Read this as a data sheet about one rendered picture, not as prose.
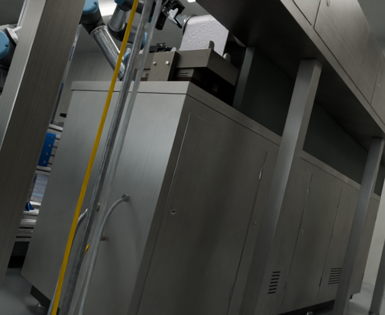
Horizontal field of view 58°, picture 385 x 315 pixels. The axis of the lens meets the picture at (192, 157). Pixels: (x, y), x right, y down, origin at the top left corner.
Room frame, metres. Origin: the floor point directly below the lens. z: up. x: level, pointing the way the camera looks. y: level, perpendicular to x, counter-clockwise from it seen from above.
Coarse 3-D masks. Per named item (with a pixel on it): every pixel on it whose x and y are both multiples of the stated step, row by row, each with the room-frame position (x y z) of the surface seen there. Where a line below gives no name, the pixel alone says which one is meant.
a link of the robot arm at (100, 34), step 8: (96, 24) 1.66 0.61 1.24; (104, 24) 1.69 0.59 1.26; (88, 32) 1.70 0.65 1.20; (96, 32) 1.68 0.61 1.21; (104, 32) 1.69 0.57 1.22; (96, 40) 1.69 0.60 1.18; (104, 40) 1.68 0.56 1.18; (104, 48) 1.69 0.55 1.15; (112, 48) 1.69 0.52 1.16; (112, 56) 1.69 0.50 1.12; (112, 64) 1.70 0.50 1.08; (120, 72) 1.70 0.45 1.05; (120, 80) 1.72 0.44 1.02
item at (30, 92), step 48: (48, 0) 0.50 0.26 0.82; (48, 48) 0.52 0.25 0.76; (48, 96) 0.53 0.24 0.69; (0, 144) 0.50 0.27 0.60; (288, 144) 1.19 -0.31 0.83; (0, 192) 0.51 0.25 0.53; (288, 192) 1.20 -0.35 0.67; (0, 240) 0.52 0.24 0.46; (0, 288) 0.54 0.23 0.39; (384, 288) 2.70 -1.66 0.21
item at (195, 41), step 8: (208, 32) 1.34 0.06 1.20; (216, 32) 1.31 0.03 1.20; (224, 32) 1.29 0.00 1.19; (184, 40) 1.42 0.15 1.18; (192, 40) 1.39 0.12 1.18; (200, 40) 1.36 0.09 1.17; (208, 40) 1.33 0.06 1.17; (216, 40) 1.31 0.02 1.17; (224, 40) 1.28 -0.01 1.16; (184, 48) 1.41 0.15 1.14; (192, 48) 1.38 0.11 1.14; (200, 48) 1.35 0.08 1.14; (216, 48) 1.30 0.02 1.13; (224, 48) 1.28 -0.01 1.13
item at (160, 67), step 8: (160, 56) 1.16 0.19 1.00; (168, 56) 1.14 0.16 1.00; (176, 56) 1.13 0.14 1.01; (152, 64) 1.18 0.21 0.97; (160, 64) 1.16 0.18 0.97; (168, 64) 1.13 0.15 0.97; (152, 72) 1.18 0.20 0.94; (160, 72) 1.15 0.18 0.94; (168, 72) 1.12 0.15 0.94; (152, 80) 1.17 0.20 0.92; (160, 80) 1.14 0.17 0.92; (168, 80) 1.13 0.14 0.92
